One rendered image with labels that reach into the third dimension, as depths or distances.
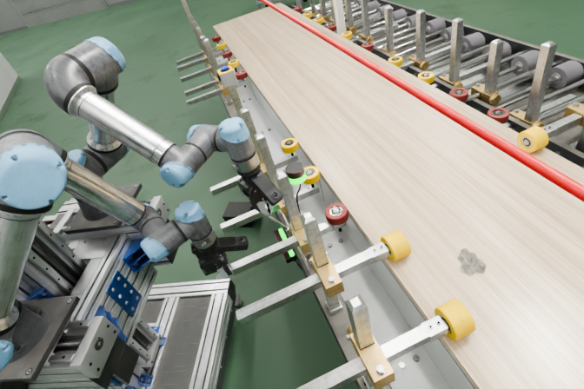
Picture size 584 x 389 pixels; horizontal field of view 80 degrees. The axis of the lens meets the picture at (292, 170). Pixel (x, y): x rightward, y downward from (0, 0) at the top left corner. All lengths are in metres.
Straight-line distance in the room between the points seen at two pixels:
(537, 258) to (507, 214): 0.16
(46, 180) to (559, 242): 1.26
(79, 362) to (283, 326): 1.17
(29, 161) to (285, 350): 1.56
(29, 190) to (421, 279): 0.96
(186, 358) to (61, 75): 1.39
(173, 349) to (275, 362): 0.51
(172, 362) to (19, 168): 1.38
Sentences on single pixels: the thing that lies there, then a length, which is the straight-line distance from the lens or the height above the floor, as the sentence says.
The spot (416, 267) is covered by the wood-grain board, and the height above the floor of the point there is 0.90.
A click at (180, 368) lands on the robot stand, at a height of 0.21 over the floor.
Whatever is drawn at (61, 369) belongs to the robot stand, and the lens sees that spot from 1.24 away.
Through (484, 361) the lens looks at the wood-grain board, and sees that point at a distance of 1.00.
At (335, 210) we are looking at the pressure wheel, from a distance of 1.25.
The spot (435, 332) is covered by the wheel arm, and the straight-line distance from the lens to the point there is 0.95.
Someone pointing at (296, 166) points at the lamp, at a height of 1.13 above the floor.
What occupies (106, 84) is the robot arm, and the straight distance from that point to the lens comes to 1.18.
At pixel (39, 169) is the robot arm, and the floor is 1.51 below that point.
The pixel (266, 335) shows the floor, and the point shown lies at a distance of 2.09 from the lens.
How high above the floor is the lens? 1.82
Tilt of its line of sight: 39 degrees down
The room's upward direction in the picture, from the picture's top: 17 degrees counter-clockwise
